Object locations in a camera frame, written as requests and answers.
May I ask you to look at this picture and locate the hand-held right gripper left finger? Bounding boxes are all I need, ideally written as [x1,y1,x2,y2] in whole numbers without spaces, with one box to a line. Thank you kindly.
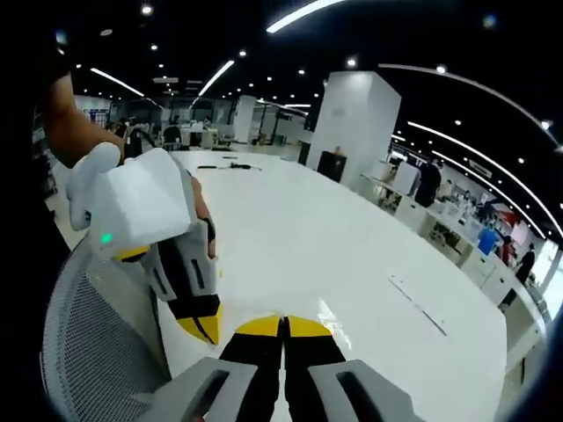
[179,314,282,422]

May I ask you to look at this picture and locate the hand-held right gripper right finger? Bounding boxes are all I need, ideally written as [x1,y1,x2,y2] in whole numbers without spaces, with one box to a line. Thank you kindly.
[281,315,426,422]

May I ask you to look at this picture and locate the person's left hand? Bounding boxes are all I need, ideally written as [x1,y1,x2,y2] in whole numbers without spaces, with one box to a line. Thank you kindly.
[191,175,218,260]

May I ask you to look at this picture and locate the grey mesh office chair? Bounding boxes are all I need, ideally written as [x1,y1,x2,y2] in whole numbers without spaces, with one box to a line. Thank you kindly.
[41,239,177,422]

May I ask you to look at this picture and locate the black cabinet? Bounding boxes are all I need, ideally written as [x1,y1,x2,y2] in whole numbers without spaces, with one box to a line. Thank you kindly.
[319,149,349,183]

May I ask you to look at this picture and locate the long white counter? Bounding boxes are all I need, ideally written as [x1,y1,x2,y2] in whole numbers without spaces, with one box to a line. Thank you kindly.
[360,171,551,348]

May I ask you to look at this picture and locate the white square pillar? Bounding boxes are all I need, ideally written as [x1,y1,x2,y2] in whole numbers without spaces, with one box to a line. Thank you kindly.
[306,70,403,184]

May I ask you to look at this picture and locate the blue box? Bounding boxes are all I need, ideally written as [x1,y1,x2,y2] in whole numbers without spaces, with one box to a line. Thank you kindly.
[478,228,501,257]

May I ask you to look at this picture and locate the black cables on table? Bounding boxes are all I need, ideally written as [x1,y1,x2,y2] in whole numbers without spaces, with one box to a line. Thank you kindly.
[196,156,264,173]

